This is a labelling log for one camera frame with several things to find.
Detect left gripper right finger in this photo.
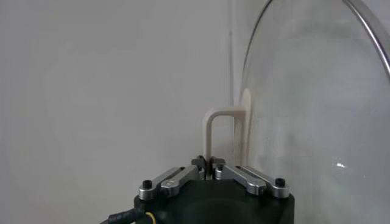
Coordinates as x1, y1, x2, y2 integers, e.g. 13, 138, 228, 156
210, 156, 291, 199

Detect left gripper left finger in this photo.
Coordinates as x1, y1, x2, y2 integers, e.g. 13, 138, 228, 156
137, 155, 208, 201

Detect round glass pot lid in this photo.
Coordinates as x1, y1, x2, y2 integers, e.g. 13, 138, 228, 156
202, 0, 390, 224

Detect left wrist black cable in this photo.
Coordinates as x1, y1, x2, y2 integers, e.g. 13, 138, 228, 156
99, 208, 156, 224

